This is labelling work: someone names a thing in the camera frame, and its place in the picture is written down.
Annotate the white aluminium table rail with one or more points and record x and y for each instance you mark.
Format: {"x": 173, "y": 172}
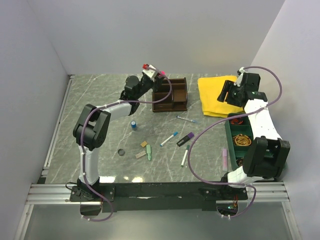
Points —
{"x": 54, "y": 138}

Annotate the blue glue bottle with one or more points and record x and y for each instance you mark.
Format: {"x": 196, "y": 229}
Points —
{"x": 133, "y": 125}

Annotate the green compartment tray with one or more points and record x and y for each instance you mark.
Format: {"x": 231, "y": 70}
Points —
{"x": 257, "y": 148}

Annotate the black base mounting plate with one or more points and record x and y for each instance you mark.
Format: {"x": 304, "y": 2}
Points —
{"x": 147, "y": 196}

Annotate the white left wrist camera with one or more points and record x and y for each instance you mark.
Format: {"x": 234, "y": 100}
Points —
{"x": 152, "y": 72}

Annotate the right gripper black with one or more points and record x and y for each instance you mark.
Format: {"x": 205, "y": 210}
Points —
{"x": 228, "y": 86}

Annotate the brown wooden desk organizer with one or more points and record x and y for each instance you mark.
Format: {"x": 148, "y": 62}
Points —
{"x": 176, "y": 101}

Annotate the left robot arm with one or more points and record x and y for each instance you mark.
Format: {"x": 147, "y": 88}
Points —
{"x": 92, "y": 125}

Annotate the orange rubber bands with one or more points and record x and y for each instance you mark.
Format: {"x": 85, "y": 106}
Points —
{"x": 236, "y": 121}

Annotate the green cap white marker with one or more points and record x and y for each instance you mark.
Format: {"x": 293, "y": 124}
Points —
{"x": 185, "y": 155}

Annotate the yellow folded cloth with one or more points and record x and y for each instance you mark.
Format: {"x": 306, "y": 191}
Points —
{"x": 209, "y": 89}

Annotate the small round dark cap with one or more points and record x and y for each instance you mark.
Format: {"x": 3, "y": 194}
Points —
{"x": 121, "y": 152}

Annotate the black purple highlighter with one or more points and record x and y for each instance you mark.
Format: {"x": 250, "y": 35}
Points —
{"x": 185, "y": 139}

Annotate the blue-capped white pen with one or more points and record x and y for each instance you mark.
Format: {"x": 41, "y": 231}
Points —
{"x": 186, "y": 119}

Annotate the pink eraser stick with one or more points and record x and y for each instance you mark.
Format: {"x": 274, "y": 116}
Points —
{"x": 225, "y": 159}

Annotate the beige rectangular eraser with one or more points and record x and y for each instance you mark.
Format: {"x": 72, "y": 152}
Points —
{"x": 140, "y": 154}

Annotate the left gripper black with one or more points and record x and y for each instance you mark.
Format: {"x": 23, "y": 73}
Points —
{"x": 156, "y": 82}

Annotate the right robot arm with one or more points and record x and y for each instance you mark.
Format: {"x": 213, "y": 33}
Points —
{"x": 257, "y": 109}

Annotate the blue cap white marker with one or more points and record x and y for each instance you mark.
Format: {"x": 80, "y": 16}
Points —
{"x": 168, "y": 139}

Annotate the tan square eraser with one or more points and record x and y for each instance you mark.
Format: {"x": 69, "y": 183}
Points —
{"x": 143, "y": 144}

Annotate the brown rubber bands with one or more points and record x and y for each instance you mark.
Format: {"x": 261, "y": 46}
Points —
{"x": 239, "y": 161}

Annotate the front aluminium frame rail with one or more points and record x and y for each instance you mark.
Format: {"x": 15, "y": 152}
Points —
{"x": 57, "y": 194}

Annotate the yellow rubber bands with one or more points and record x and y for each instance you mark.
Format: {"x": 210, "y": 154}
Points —
{"x": 242, "y": 140}

